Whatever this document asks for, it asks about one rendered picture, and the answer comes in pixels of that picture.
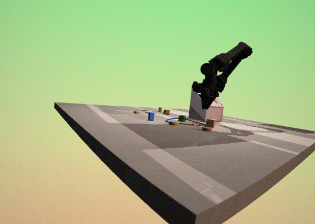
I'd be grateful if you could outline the small blue block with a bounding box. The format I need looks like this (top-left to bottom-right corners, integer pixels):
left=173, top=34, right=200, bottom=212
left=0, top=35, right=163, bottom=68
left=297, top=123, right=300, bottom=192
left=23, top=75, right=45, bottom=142
left=148, top=112, right=155, bottom=121

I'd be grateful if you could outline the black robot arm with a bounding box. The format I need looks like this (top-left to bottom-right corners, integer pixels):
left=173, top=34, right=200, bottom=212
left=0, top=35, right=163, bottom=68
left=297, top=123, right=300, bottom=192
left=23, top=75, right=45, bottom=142
left=191, top=41, right=253, bottom=93

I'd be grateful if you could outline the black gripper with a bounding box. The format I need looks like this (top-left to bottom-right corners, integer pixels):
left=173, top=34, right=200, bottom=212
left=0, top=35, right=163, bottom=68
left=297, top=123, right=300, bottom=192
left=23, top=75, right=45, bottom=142
left=195, top=77, right=219, bottom=110

